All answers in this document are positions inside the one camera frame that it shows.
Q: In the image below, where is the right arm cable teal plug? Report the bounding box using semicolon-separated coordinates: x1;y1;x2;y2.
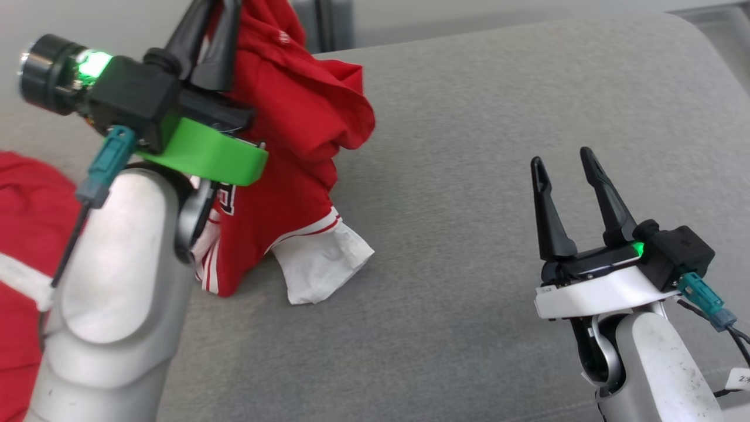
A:
674;271;750;399

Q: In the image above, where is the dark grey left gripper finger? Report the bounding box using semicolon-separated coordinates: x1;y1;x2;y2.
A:
166;0;214;80
190;0;242;90

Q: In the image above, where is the grey fabric sofa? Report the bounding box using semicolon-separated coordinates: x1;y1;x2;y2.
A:
0;12;750;422

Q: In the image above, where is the left arm cable teal plug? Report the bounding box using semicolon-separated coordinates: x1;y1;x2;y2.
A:
50;125;137;289

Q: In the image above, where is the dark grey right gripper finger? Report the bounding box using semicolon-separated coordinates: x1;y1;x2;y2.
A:
580;147;637;246
531;156;578;261

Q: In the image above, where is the arm cable teal plug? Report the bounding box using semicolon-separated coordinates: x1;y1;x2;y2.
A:
50;125;137;289
674;271;750;399

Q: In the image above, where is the grey metal frame post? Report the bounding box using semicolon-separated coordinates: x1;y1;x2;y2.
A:
290;0;356;53

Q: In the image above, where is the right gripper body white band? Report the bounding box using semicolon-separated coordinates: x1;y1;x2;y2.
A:
534;241;680;320

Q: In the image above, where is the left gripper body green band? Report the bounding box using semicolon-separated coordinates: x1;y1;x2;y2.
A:
136;88;269;187

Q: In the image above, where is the red shorts white trim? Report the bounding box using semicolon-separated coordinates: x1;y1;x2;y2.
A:
0;151;88;422

